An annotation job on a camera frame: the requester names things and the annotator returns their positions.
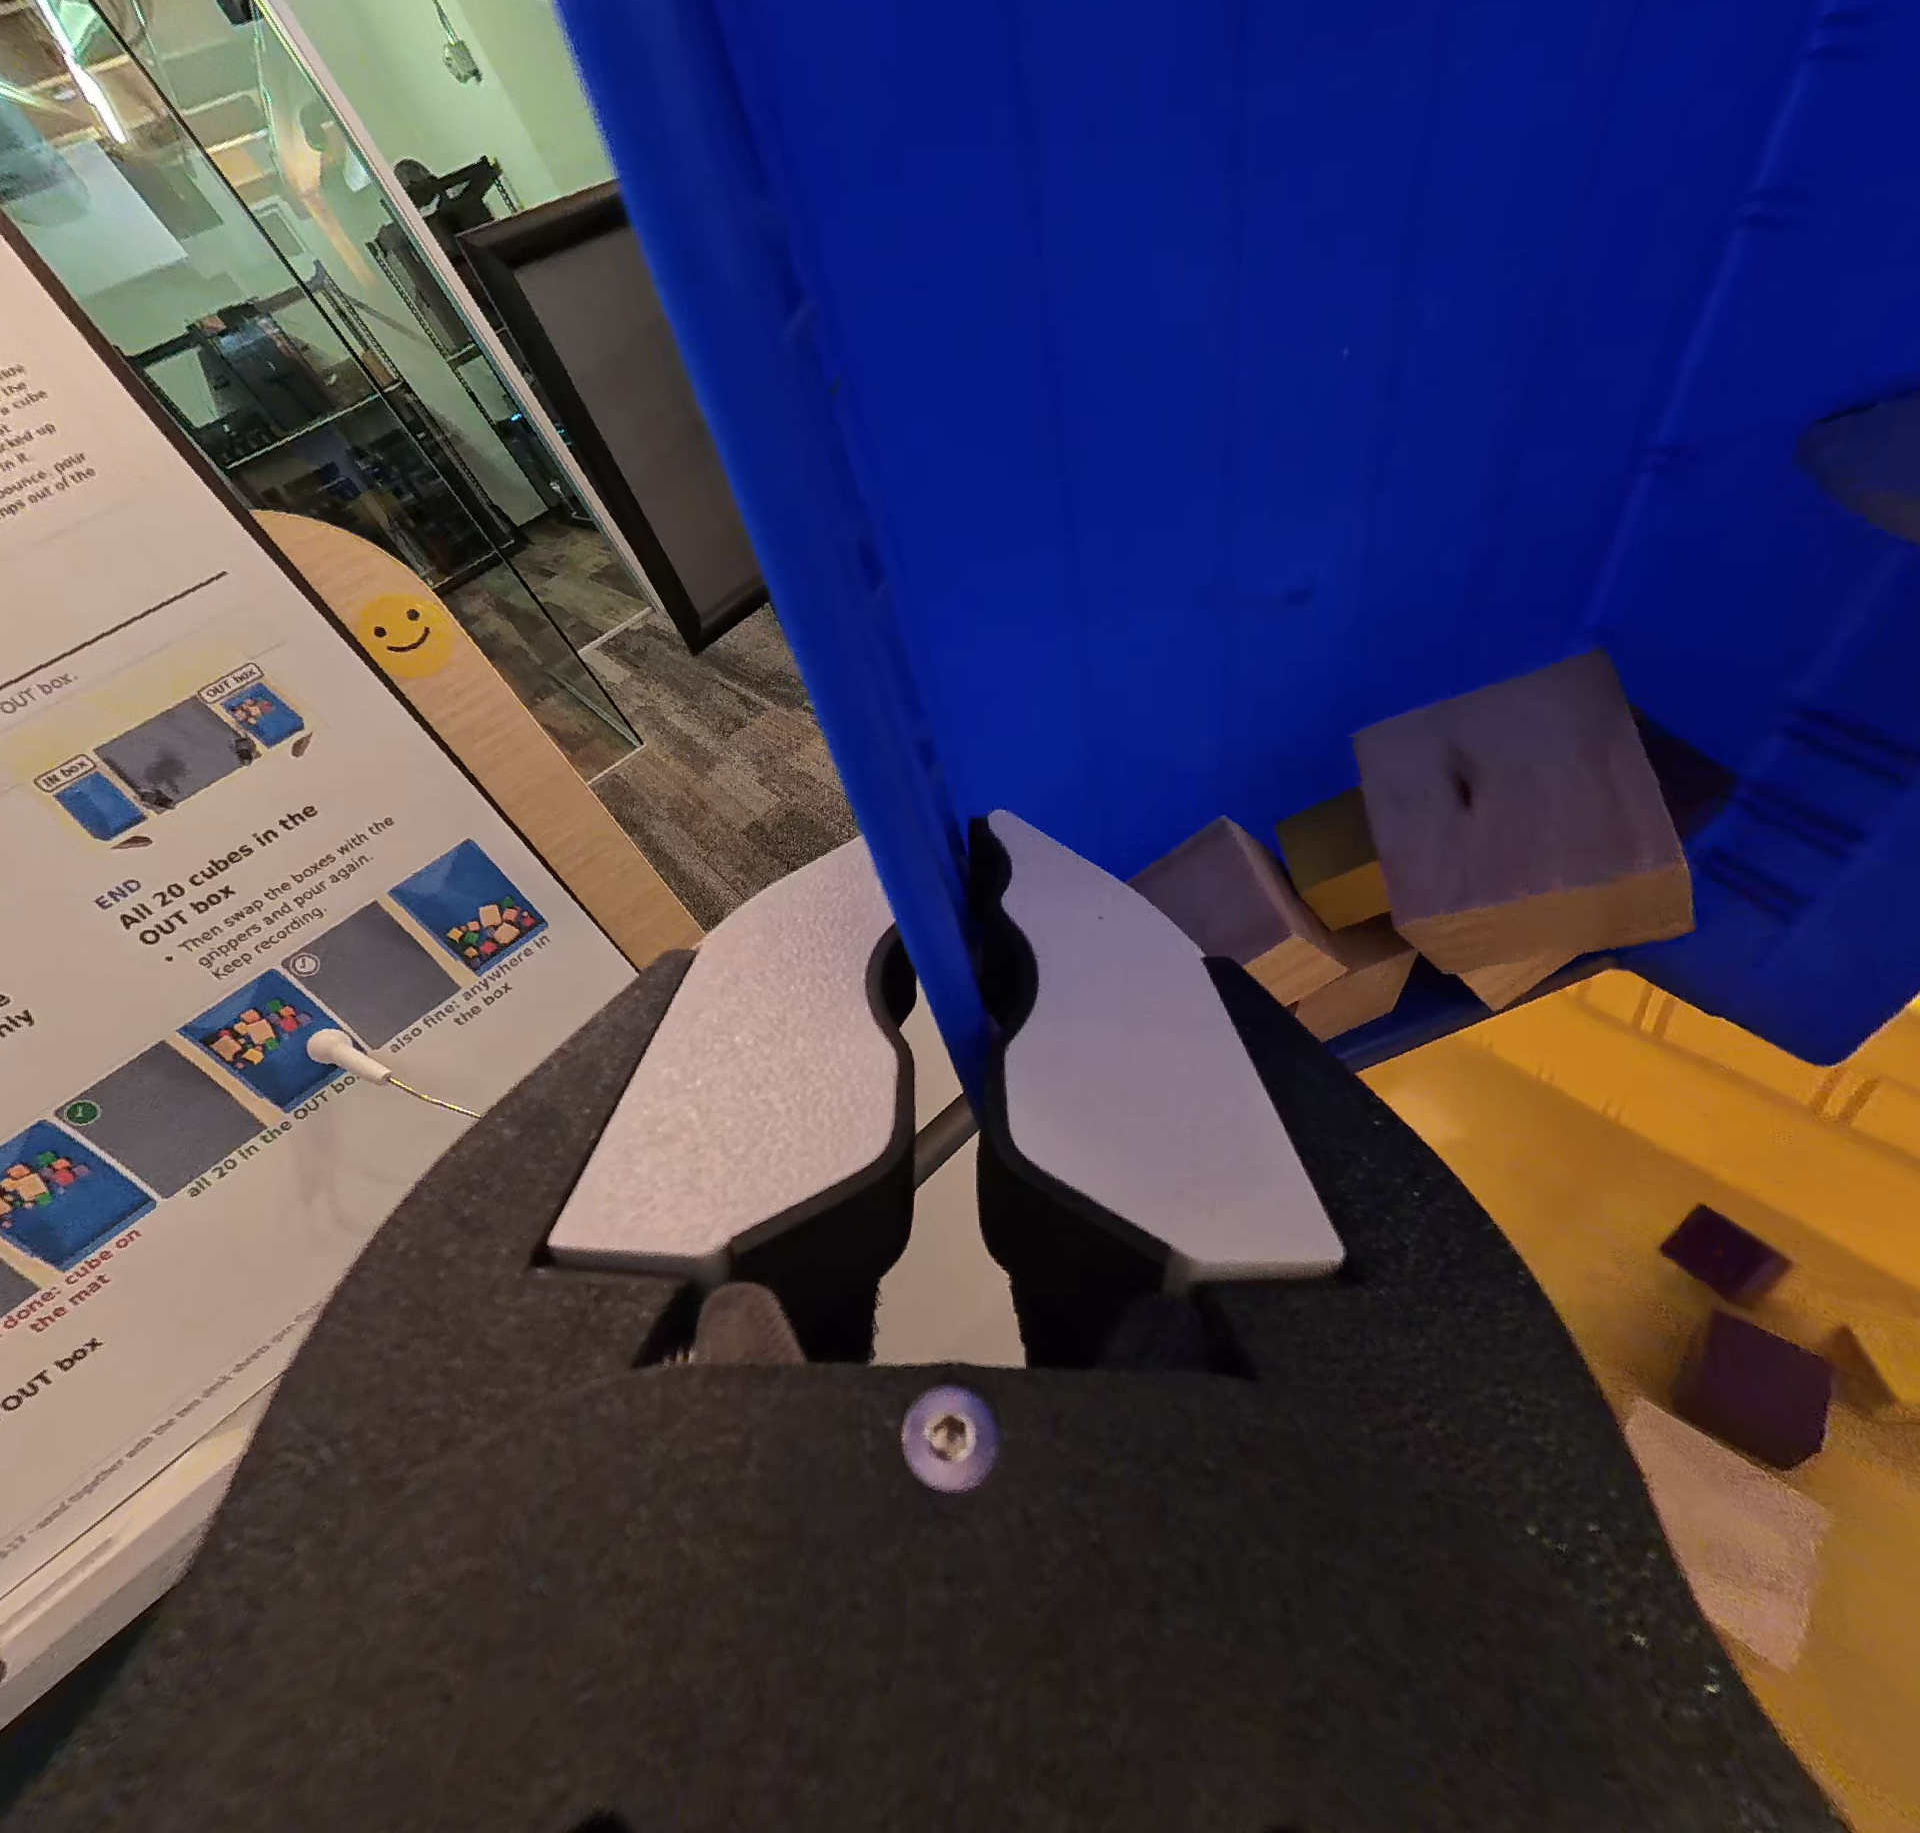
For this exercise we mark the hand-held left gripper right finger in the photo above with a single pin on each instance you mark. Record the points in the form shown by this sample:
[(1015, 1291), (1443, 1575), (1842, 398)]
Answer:
[(1154, 1098)]

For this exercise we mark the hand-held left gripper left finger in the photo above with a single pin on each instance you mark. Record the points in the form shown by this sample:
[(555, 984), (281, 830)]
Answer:
[(719, 1113)]

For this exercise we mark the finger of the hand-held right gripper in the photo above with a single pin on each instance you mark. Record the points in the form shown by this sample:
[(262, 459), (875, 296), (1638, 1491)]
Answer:
[(1876, 469)]

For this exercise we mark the yellow plastic box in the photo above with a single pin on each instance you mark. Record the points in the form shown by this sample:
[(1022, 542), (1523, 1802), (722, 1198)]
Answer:
[(1574, 1143)]

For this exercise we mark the pile of coloured wooden cubes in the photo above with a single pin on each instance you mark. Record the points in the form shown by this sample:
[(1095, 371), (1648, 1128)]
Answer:
[(1514, 813)]

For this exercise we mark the blue plastic box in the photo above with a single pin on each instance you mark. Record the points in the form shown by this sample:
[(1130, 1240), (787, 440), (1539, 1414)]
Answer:
[(1202, 285)]

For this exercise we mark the instruction sign on stand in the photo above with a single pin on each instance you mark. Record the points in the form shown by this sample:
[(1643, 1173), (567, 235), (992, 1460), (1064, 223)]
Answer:
[(512, 755)]

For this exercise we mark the yellow smiley sticker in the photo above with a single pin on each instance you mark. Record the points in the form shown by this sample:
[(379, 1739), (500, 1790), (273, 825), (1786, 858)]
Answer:
[(405, 637)]

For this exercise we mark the black framed sign stand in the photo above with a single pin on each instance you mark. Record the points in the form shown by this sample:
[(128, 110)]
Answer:
[(631, 406)]

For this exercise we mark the printed instruction sheet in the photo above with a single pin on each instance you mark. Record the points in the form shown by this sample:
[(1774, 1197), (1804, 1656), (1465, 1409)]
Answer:
[(151, 631)]

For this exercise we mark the metal wall junction box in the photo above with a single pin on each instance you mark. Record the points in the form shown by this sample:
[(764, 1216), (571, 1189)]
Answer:
[(462, 63)]

